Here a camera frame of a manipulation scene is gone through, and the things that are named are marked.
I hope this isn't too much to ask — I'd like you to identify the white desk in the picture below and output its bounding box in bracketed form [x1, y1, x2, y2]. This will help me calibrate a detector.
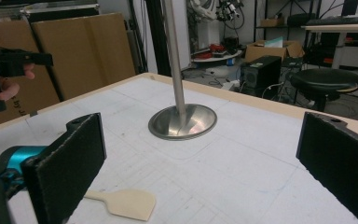
[301, 22, 358, 71]

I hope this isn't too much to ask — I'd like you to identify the open brown cardboard box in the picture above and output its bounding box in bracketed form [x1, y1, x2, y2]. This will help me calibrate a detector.
[244, 39, 306, 63]

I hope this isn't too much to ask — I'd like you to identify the black upright post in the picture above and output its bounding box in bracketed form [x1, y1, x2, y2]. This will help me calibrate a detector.
[145, 0, 172, 77]

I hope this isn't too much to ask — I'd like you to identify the black case with metal edges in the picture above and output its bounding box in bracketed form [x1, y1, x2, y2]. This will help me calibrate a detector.
[0, 0, 101, 23]

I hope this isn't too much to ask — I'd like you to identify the black metal shelf rack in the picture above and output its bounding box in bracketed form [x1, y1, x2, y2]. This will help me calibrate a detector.
[253, 0, 324, 43]

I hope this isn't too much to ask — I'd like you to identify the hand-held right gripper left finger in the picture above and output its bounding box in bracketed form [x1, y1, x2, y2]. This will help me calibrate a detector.
[21, 112, 107, 224]

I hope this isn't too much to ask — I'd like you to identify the round white low table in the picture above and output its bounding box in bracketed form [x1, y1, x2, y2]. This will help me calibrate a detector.
[191, 49, 243, 68]

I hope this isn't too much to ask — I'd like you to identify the beige wooden spatula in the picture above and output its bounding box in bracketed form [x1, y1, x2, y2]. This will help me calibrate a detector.
[83, 189, 157, 222]

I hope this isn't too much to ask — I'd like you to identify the black keyboard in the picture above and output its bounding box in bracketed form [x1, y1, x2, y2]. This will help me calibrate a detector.
[305, 14, 358, 27]

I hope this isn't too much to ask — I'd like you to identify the large brown cardboard panel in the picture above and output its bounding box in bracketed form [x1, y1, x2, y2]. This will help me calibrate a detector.
[0, 20, 61, 132]
[31, 12, 137, 102]

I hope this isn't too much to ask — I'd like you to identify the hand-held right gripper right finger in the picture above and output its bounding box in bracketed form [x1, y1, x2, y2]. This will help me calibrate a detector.
[296, 111, 358, 224]

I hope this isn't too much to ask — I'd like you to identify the black computer tower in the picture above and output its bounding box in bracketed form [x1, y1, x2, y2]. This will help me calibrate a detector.
[239, 55, 282, 98]

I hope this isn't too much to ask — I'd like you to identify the black round stool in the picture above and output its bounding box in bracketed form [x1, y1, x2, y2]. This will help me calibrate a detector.
[288, 67, 358, 113]

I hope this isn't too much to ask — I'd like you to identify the metal stand with round base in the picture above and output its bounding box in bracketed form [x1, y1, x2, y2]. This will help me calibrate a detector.
[147, 0, 218, 141]

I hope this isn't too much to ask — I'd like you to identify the small cardboard box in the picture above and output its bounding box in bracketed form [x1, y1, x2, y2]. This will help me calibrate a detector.
[259, 17, 285, 28]

